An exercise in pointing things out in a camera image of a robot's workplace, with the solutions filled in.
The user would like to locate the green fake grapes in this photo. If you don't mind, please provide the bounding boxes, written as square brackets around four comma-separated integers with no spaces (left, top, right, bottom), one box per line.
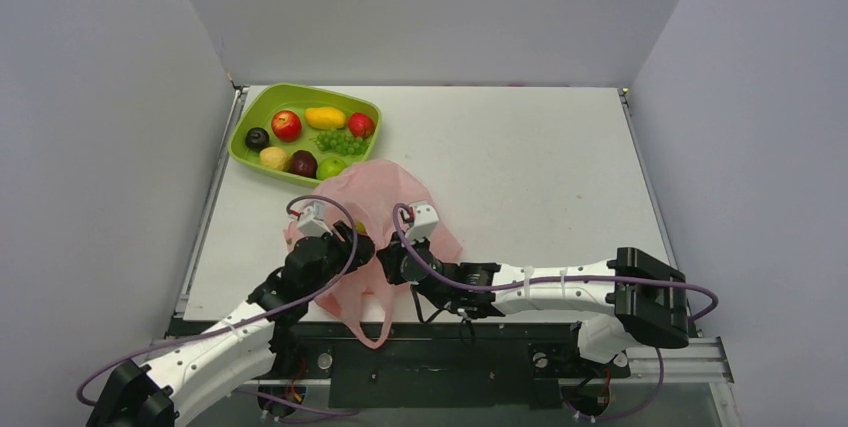
[312,130,370,156]

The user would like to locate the dark red fake apple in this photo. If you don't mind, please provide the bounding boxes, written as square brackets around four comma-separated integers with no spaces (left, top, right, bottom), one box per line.
[287,150,318,179]

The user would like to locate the small red fake fruit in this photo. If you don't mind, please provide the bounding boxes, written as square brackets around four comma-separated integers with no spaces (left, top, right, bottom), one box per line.
[347,112,376,140]

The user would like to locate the green plastic tray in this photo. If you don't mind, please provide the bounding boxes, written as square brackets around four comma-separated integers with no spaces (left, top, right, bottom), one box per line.
[228,83,382,187]

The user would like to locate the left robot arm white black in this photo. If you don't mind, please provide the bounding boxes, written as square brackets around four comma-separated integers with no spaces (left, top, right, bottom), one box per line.
[86,221,375,426]

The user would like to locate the yellow fake lemon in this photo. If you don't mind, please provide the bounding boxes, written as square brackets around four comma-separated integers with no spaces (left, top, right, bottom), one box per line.
[259,146,291,172]

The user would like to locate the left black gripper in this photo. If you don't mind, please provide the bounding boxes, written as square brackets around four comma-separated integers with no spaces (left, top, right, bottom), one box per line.
[305,221,379,301]

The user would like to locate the yellow fake mango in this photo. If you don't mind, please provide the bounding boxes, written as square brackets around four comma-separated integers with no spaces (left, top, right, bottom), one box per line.
[304,106,347,130]

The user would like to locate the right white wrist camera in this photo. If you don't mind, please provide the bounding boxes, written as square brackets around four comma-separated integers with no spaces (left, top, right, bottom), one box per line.
[406,201,440,243]

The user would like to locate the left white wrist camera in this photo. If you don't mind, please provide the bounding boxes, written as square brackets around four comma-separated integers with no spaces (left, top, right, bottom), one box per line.
[296,201,331,237]

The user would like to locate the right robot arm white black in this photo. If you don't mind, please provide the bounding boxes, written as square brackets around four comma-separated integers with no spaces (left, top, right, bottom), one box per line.
[376,239,689,374]

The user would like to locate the green fake lime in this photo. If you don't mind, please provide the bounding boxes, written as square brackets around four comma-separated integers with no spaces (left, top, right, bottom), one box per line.
[315,157,348,181]

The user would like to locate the pink plastic bag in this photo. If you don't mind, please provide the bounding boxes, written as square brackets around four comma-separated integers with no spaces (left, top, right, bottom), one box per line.
[313,159,435,350]

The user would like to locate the dark fake mangosteen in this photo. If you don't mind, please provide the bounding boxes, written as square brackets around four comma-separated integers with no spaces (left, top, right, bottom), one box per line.
[244,127,271,152]

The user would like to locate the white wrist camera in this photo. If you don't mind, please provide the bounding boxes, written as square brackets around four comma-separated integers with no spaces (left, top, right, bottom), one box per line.
[296,201,331,237]
[406,201,440,243]

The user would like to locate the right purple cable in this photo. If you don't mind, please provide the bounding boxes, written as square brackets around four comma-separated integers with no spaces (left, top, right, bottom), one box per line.
[392,202,720,424]

